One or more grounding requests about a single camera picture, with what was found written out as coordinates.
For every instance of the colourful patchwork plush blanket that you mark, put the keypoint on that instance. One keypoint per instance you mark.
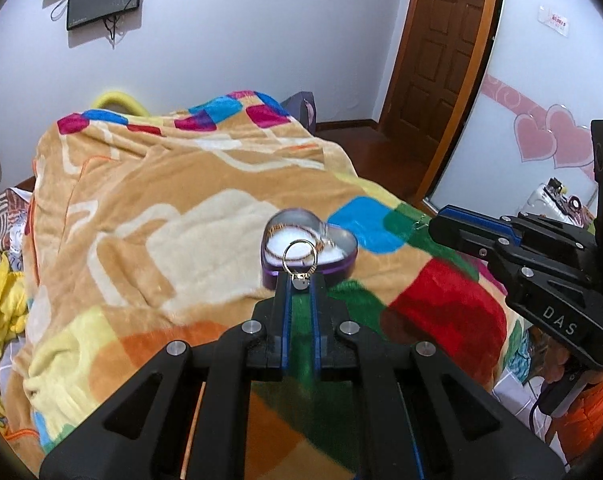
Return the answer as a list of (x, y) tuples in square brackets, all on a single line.
[(156, 185)]

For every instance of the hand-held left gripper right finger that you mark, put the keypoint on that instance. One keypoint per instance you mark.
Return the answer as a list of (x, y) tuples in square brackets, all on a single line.
[(315, 330)]

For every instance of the yellow pillow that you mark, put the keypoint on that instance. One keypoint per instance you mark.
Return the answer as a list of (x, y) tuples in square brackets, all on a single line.
[(121, 100)]

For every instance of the brown wooden door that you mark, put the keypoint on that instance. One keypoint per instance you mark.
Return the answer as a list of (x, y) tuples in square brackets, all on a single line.
[(441, 60)]

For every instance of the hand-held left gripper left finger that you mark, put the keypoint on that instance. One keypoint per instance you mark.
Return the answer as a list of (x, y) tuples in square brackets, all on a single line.
[(287, 330)]

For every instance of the purple heart-shaped tin box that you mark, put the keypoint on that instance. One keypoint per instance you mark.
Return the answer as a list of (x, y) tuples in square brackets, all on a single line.
[(344, 255)]

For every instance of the purple bag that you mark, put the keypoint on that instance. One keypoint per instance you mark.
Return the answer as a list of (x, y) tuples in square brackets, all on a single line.
[(301, 107)]

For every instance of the orange garment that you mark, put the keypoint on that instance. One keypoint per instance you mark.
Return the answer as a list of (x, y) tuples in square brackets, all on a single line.
[(591, 420)]

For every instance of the floral bedsheet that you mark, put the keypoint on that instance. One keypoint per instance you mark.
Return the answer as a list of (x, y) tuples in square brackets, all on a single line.
[(524, 360)]

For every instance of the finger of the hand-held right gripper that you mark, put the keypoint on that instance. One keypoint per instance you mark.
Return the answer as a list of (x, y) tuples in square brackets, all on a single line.
[(461, 235), (481, 220)]

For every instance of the white wardrobe door pink hearts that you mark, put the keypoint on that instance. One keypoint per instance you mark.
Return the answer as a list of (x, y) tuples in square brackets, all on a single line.
[(531, 85)]

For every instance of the brown patterned bedsheet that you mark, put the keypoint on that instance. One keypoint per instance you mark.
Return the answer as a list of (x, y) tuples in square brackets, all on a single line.
[(4, 220)]

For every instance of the white bag with clutter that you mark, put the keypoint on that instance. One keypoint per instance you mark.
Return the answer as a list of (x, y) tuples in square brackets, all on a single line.
[(556, 205)]

